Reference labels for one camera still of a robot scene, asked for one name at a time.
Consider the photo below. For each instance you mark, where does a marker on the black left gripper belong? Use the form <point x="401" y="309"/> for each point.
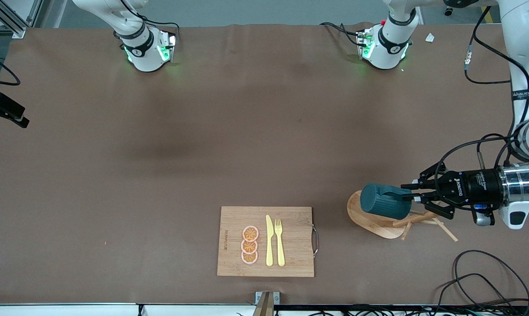
<point x="477" y="184"/>

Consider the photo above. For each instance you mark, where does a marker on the teal ribbed mug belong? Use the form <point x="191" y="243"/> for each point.
<point x="383" y="202"/>

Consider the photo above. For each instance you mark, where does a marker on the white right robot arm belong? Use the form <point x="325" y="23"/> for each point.
<point x="146" y="57"/>

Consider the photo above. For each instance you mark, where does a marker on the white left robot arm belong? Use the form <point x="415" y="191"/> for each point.
<point x="523" y="39"/>

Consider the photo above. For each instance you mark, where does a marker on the wooden mug rack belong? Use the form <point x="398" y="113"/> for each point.
<point x="378" y="227"/>

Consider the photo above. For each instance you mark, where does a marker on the wooden cutting board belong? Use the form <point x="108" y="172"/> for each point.
<point x="299" y="219"/>

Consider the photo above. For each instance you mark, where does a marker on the white paper scrap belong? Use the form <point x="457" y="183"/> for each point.
<point x="430" y="38"/>

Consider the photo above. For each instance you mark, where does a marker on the yellow plastic fork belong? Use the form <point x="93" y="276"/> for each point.
<point x="280" y="245"/>

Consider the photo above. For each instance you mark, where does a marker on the yellow plastic knife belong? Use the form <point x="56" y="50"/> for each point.
<point x="269" y="241"/>

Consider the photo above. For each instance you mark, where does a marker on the black caster wheel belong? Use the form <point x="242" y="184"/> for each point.
<point x="448" y="11"/>

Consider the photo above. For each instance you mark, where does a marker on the orange slice toy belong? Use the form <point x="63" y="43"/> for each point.
<point x="250" y="233"/>
<point x="249" y="257"/>
<point x="249" y="246"/>

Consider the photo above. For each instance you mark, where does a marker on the brown table cover sheet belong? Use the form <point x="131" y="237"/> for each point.
<point x="159" y="175"/>

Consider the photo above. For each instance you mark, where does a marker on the grey metal bracket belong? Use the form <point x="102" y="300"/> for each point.
<point x="260" y="298"/>

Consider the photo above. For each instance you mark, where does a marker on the black clamp mount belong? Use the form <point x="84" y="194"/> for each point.
<point x="5" y="109"/>

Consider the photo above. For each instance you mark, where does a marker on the aluminium frame profile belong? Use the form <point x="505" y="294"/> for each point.
<point x="16" y="31"/>

